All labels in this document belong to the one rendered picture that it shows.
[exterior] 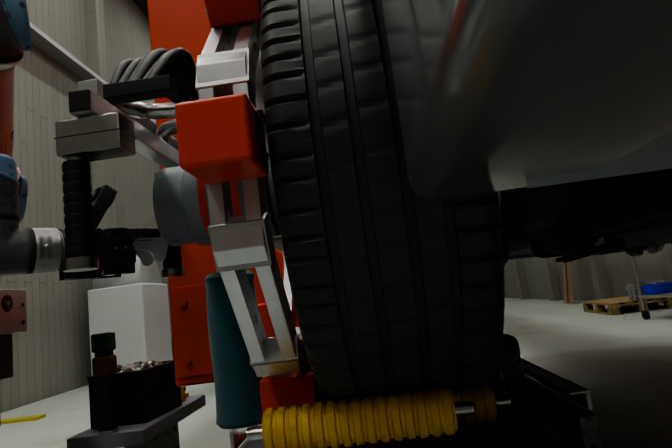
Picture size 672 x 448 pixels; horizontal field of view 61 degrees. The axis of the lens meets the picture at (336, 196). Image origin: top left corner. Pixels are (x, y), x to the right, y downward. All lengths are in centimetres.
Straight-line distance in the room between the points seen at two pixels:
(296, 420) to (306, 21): 49
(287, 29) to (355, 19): 8
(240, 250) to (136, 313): 676
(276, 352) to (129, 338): 669
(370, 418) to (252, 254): 26
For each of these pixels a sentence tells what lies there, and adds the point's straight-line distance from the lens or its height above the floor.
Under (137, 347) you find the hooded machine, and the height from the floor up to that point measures 39.
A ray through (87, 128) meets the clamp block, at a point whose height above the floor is 93.
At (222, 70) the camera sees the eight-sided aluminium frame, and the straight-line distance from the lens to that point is 70.
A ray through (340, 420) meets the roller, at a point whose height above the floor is 52.
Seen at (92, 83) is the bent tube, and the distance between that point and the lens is 86.
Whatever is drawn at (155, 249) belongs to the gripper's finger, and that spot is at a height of 80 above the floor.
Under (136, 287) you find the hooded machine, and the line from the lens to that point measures 740.
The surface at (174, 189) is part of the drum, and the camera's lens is 91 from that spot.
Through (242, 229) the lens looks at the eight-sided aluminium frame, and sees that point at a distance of 65.
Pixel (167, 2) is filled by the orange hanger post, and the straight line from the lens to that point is 158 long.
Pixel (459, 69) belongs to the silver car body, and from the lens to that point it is 22.
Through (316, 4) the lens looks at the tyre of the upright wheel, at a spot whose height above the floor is 100.
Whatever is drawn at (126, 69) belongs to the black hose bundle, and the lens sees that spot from 84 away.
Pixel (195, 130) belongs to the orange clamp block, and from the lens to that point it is 59.
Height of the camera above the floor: 67
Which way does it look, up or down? 10 degrees up
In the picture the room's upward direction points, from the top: 7 degrees counter-clockwise
